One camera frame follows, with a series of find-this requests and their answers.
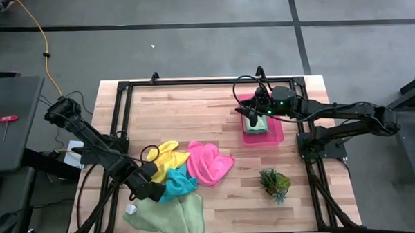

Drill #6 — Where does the green microfiber towel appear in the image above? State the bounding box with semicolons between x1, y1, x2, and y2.
243;113;270;136

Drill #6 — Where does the black aluminium table frame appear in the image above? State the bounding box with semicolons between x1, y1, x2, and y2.
62;71;363;233

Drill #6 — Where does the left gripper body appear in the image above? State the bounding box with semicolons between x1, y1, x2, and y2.
127;166;161;196

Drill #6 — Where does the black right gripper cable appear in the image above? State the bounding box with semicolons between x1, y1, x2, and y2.
232;71;378;127

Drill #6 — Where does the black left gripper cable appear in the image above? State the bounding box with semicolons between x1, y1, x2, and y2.
138;144;161;165

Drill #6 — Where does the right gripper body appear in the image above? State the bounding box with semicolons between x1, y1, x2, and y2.
253;87;274;118

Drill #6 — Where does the teal microfiber towel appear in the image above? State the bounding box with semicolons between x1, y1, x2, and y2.
156;163;199;205

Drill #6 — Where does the red-handled hex key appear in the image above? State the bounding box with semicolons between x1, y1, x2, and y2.
0;115;21;144

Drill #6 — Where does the pink plastic bin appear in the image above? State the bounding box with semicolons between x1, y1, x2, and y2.
237;93;285;147

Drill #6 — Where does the green towel with white label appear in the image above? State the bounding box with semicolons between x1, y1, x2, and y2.
122;191;205;233

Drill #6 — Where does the white paper sheet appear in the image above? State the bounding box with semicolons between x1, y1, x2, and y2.
62;140;85;169

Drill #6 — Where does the yellow extension cable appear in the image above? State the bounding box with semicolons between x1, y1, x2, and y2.
15;0;66;102

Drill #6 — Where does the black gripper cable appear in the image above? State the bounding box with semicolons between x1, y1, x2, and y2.
232;71;378;127
138;144;161;165

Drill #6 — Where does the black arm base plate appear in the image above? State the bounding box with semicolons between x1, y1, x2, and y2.
296;130;348;161
78;138;130;166

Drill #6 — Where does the potted succulent plant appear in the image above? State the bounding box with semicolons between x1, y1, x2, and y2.
259;167;293;206

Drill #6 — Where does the dark grey metal table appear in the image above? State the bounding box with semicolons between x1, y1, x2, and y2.
366;71;415;188

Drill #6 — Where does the grey desk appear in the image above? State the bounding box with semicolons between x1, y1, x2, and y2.
0;75;48;173

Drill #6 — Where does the pink microfiber towel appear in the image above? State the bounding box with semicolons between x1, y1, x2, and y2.
185;139;237;189

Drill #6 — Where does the yellow microfiber towel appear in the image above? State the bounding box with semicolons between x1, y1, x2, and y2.
145;139;192;185

